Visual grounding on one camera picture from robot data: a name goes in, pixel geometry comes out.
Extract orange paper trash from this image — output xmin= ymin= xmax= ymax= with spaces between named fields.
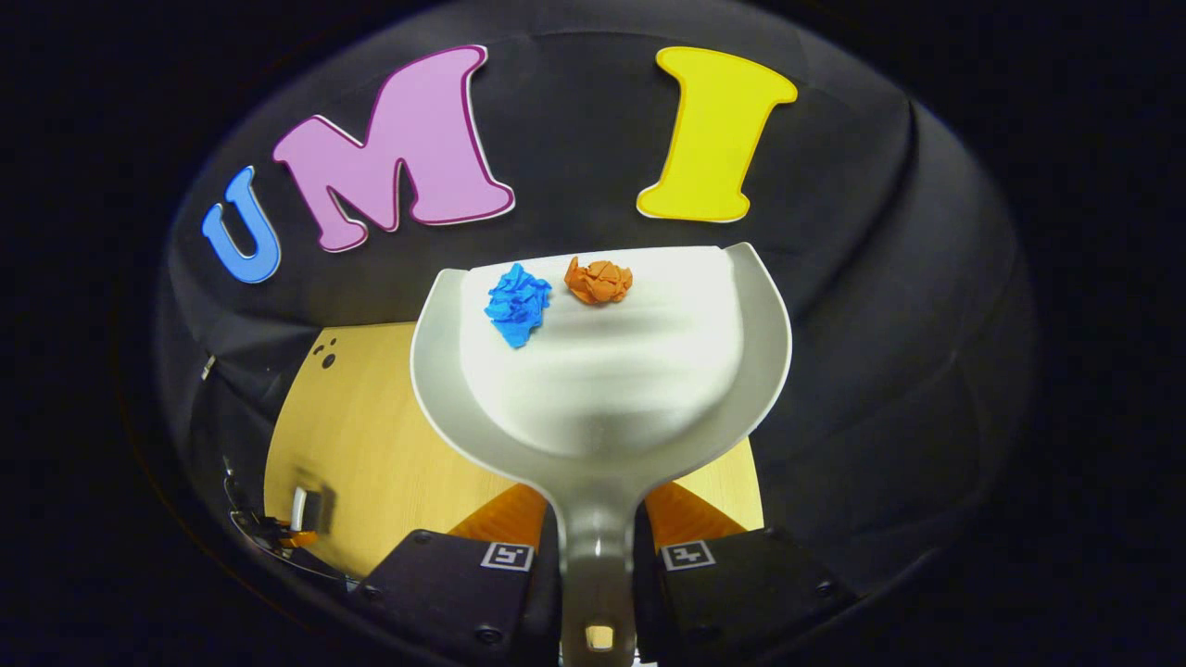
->
xmin=564 ymin=257 xmax=634 ymax=306

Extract blue paper trash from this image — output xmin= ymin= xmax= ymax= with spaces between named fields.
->
xmin=485 ymin=263 xmax=552 ymax=349

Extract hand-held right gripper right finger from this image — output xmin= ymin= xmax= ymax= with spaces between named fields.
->
xmin=634 ymin=480 xmax=858 ymax=663

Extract grey plastic dustpan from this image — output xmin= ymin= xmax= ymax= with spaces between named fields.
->
xmin=410 ymin=243 xmax=793 ymax=667

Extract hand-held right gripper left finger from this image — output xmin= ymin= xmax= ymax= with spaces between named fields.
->
xmin=357 ymin=482 xmax=562 ymax=667

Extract small white black-bristle broom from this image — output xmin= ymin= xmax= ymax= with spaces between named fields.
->
xmin=290 ymin=486 xmax=325 ymax=534

